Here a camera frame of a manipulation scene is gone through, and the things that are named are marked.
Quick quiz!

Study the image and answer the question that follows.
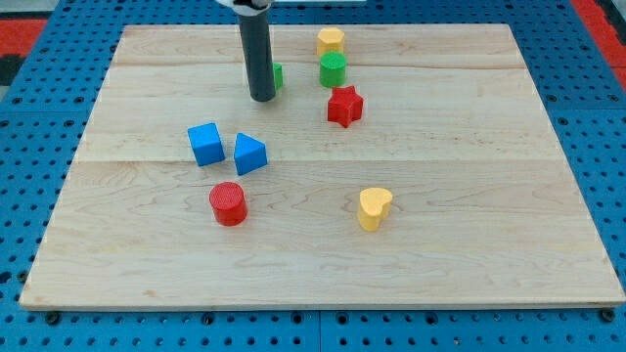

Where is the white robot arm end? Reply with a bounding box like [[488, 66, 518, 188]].
[[216, 0, 273, 17]]

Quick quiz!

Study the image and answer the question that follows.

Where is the yellow heart block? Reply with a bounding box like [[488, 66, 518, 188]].
[[357, 188, 393, 232]]

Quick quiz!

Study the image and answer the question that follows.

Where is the red star block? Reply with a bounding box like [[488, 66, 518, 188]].
[[327, 86, 364, 128]]

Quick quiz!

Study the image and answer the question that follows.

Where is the green star block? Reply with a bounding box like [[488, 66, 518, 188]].
[[273, 63, 284, 91]]

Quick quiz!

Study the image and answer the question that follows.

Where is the blue triangle block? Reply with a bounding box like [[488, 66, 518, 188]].
[[234, 133, 268, 176]]

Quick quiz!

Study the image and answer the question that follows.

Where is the red cylinder block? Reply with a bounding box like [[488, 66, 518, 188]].
[[208, 182, 247, 226]]

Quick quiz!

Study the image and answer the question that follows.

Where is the light wooden board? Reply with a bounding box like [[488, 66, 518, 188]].
[[20, 24, 625, 312]]

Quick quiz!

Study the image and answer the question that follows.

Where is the blue cube block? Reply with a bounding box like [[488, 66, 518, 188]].
[[188, 122, 226, 166]]

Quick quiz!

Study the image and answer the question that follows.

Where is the green cylinder block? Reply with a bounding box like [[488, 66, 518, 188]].
[[319, 51, 347, 88]]

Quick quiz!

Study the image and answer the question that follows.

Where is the yellow hexagon block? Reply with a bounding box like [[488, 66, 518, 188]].
[[316, 27, 345, 57]]

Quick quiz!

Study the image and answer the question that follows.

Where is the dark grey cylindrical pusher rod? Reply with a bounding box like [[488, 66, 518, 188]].
[[239, 13, 276, 102]]

